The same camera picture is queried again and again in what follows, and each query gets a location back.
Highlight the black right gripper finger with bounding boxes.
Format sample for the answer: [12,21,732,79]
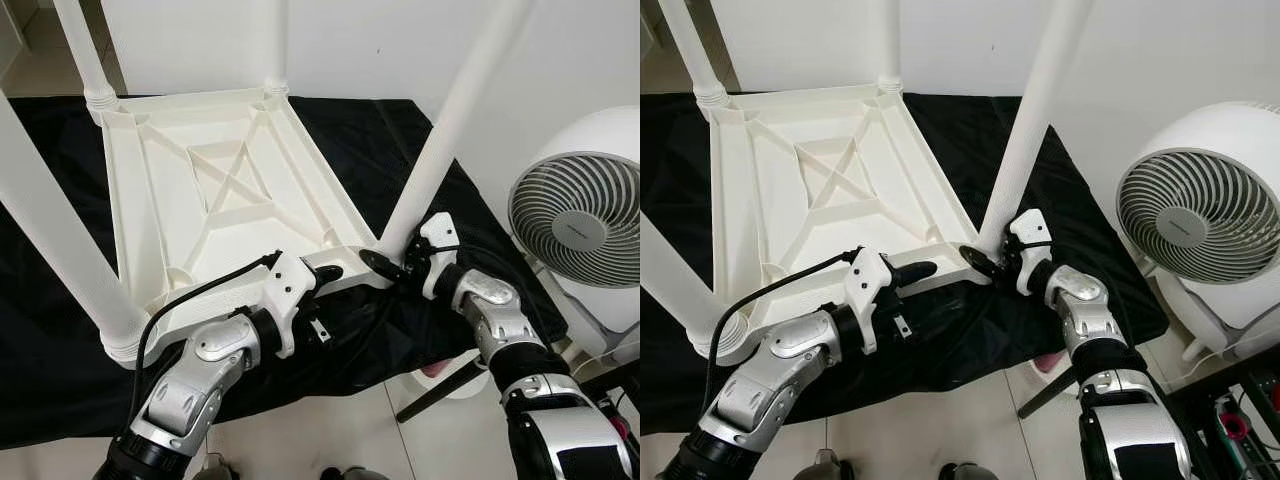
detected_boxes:
[358,249,406,283]
[960,246,1003,279]

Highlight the white plastic table top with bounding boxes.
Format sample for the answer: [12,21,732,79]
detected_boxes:
[700,82,996,363]
[85,88,401,369]

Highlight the black table cloth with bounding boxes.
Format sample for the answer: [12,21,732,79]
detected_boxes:
[640,92,1171,436]
[0,95,566,451]

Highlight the black metal table leg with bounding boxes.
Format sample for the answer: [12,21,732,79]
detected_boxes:
[395,362,491,423]
[1017,365,1079,419]

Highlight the white round stand base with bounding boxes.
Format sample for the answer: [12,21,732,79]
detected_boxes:
[440,365,493,399]

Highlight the white round fan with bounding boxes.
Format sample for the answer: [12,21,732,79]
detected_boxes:
[507,105,641,291]
[1115,100,1280,286]

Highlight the white grey floor appliance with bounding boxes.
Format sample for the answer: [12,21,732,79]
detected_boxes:
[545,270,641,366]
[1175,275,1280,363]

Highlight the black low shelf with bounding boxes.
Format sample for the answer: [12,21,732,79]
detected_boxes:
[580,360,641,421]
[1170,370,1280,480]

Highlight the grey pink hair dryer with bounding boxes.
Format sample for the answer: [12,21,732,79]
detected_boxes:
[1215,400,1256,451]

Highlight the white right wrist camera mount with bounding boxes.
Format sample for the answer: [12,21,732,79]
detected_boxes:
[415,212,461,301]
[1008,208,1053,296]

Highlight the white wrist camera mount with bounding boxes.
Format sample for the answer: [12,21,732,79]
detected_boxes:
[415,212,461,301]
[1008,208,1053,296]
[262,250,321,359]
[843,247,896,353]

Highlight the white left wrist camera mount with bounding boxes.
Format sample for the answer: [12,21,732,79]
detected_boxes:
[843,247,896,353]
[262,250,321,359]

